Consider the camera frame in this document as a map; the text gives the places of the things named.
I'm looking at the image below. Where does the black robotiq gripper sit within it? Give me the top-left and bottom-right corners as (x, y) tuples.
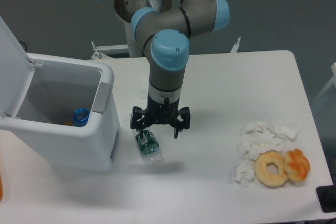
(130, 96), (190, 138)

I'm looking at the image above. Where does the clear bottle with green label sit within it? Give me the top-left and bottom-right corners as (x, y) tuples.
(135, 130), (163, 165)

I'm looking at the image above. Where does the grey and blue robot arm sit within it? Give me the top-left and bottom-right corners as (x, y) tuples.
(116, 0), (230, 134)

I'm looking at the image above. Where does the blue bottle in bin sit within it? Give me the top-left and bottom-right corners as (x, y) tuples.
(72, 108), (90, 127)

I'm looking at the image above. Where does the white trash bin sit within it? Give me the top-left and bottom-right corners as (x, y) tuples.
(1, 54), (120, 172)

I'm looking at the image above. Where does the orange item in bin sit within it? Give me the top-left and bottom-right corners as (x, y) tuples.
(62, 120), (73, 126)

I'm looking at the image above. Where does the crumpled white tissue middle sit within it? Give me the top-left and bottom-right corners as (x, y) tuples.
(238, 134), (283, 161)

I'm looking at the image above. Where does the crumpled white tissue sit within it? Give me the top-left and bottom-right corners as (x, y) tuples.
(238, 134), (283, 161)
(234, 160), (255, 189)
(240, 120), (299, 141)

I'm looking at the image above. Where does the crumpled white tissue bottom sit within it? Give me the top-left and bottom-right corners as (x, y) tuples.
(234, 160), (255, 189)

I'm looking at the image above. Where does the crumpled white tissue top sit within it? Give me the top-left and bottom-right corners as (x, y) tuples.
(240, 120), (299, 141)

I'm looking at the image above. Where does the orange glazed twisted bun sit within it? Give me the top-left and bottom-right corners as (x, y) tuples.
(283, 148), (310, 183)

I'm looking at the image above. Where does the white trash bin lid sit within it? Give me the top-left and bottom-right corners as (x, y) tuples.
(1, 19), (43, 118)

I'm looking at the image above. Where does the orange object at left edge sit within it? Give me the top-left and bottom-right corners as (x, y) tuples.
(0, 176), (3, 202)

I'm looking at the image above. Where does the black device at table corner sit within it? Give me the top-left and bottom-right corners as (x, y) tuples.
(316, 185), (335, 213)

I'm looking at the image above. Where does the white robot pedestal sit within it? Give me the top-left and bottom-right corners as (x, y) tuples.
(114, 0), (172, 57)

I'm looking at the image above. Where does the plain ring doughnut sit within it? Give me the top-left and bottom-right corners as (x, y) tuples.
(254, 151), (288, 188)

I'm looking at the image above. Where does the white frame at right edge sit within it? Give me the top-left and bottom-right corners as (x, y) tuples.
(311, 63), (335, 113)

